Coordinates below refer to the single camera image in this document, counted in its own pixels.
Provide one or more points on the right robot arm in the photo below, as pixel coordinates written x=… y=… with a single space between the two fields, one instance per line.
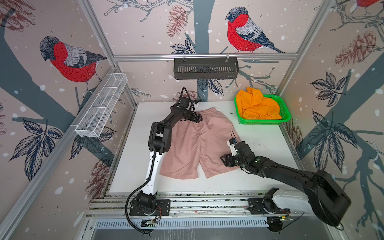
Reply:
x=316 y=193

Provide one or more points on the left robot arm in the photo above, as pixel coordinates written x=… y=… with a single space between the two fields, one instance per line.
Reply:
x=160 y=140

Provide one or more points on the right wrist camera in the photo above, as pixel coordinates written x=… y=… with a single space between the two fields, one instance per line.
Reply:
x=232 y=143

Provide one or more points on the aluminium mounting rail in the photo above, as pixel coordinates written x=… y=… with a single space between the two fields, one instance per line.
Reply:
x=232 y=204

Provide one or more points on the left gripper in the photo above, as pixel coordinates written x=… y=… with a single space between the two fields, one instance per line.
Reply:
x=197 y=120

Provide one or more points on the orange shorts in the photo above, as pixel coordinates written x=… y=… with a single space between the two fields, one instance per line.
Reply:
x=253 y=105

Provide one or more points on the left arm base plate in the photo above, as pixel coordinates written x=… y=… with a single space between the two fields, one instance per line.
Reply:
x=161 y=207

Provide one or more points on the white wire wall basket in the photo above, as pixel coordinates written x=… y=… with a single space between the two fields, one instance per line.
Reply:
x=100 y=110

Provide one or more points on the green plastic basket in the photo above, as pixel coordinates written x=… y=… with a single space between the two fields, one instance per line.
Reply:
x=284 y=113

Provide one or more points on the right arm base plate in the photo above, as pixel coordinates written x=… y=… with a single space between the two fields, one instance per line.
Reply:
x=261 y=206

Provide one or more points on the black wall shelf basket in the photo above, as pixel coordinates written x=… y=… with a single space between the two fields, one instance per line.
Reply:
x=206 y=68

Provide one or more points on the pink shorts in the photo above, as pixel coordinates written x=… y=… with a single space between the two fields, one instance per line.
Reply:
x=199 y=144

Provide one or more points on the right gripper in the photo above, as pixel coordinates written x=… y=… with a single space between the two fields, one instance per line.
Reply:
x=227 y=157

